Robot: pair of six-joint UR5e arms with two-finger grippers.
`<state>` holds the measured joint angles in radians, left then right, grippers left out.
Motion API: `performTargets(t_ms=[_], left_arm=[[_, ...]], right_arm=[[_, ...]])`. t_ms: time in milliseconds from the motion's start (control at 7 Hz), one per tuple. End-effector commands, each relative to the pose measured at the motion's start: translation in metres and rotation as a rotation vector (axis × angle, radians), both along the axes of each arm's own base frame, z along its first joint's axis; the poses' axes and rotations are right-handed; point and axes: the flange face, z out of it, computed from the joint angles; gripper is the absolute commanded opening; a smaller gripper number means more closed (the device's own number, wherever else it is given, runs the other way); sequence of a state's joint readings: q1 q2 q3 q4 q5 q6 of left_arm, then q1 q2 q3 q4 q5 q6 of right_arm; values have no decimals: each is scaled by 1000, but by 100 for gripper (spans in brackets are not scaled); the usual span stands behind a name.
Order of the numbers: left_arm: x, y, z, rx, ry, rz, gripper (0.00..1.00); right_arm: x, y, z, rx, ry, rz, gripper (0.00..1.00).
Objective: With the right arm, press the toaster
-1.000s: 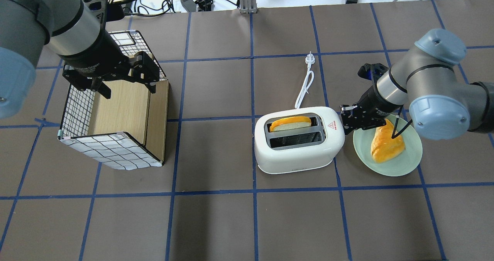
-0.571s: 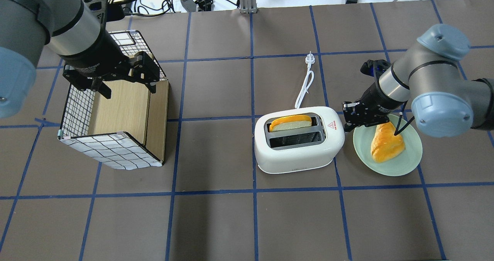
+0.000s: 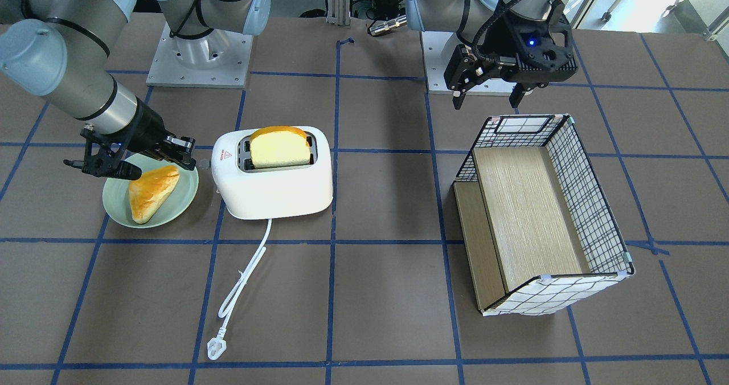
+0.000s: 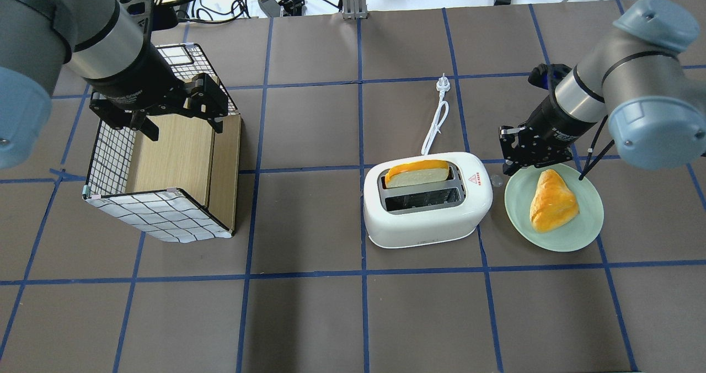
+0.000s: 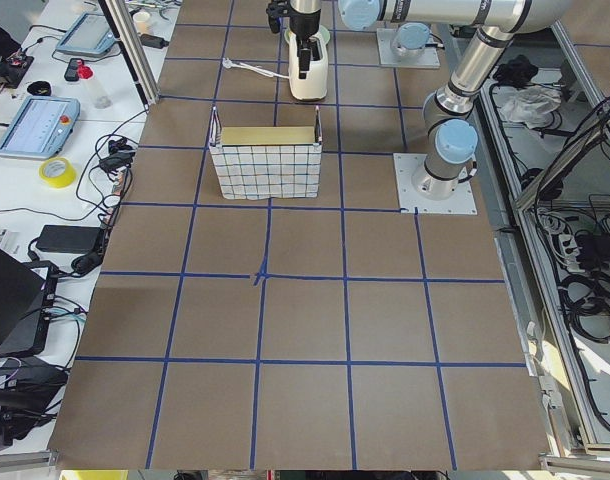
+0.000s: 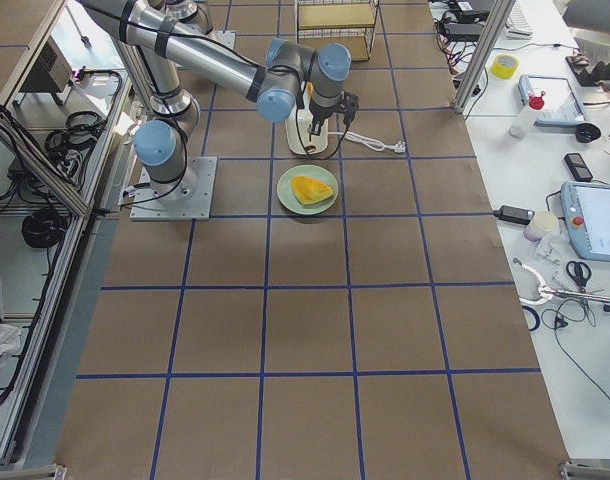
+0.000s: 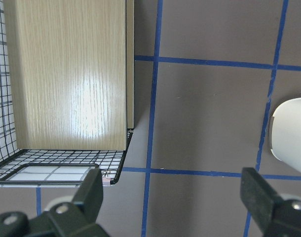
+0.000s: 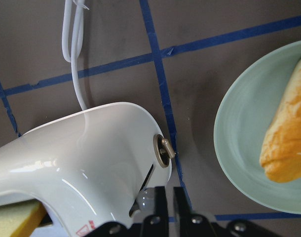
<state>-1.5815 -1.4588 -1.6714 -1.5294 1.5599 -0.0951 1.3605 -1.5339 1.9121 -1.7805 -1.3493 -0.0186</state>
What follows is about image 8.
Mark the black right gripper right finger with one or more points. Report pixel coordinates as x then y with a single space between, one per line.
193 224

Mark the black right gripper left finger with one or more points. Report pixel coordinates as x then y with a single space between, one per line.
151 202

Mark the white toaster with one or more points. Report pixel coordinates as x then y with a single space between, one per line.
87 168

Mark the yellow sponge in toaster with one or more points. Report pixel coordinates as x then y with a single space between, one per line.
21 219

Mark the green plate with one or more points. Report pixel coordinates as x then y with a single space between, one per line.
240 125

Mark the toast slice on plate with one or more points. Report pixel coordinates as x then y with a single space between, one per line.
281 149

